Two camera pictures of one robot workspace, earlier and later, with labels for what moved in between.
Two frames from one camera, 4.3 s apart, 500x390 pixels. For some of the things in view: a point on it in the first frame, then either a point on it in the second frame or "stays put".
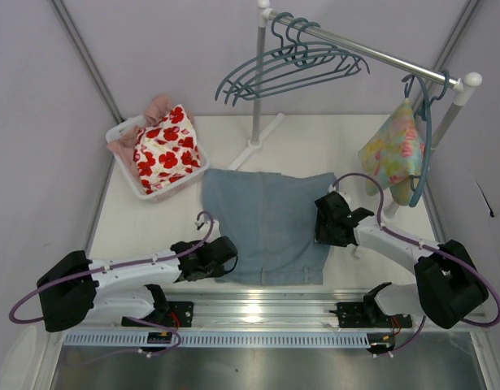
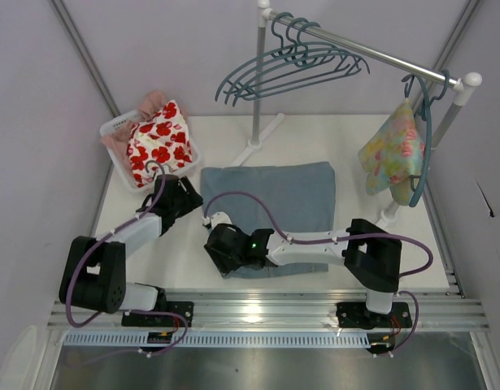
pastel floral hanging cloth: (393, 154) stays put
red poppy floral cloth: (166, 149) stays put
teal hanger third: (306, 69) stays put
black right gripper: (328, 219) to (217, 249)
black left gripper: (223, 255) to (184, 196)
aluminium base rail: (279, 313) stays put
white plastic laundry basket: (159, 153) to (116, 163)
